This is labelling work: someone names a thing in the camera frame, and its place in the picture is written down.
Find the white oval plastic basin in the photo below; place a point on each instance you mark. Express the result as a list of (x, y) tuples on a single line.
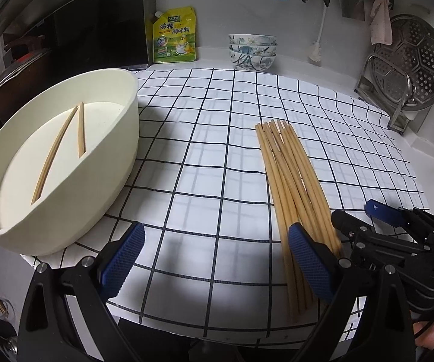
[(107, 147)]

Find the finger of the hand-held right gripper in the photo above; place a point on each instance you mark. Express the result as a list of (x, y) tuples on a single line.
[(386, 211), (348, 222)]

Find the pink hanging cloth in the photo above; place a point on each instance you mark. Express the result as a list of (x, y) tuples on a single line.
[(381, 20)]

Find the round perforated steamer plate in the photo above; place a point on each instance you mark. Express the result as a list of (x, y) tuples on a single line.
[(424, 64)]

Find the yellow seasoning pouch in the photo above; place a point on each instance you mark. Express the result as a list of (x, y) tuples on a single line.
[(171, 41)]

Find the floral ceramic bowl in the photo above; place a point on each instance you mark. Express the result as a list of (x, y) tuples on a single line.
[(252, 63), (252, 51), (252, 40)]

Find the black glass range hood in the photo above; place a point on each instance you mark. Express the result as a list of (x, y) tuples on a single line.
[(100, 26)]

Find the white bottle brush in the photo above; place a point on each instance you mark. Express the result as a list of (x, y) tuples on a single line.
[(316, 51)]

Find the person's right hand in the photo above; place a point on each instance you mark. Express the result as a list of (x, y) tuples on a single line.
[(430, 335)]

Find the light wooden chopstick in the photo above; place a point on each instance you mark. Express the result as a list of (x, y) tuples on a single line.
[(80, 132), (56, 147)]

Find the metal rack stand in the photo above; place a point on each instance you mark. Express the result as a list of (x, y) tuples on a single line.
[(397, 120)]

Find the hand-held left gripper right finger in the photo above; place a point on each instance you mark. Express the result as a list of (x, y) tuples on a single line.
[(309, 256)]

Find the pile of wooden chopsticks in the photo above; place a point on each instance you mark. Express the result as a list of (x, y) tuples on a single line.
[(296, 181)]

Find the brown cooking pot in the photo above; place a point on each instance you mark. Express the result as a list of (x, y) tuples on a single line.
[(20, 96)]

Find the white black-grid tablecloth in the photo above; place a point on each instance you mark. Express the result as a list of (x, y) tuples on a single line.
[(209, 139)]

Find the glass pot lid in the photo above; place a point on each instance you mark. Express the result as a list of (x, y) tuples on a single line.
[(17, 68)]

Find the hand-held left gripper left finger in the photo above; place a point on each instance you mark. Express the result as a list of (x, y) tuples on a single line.
[(122, 260)]

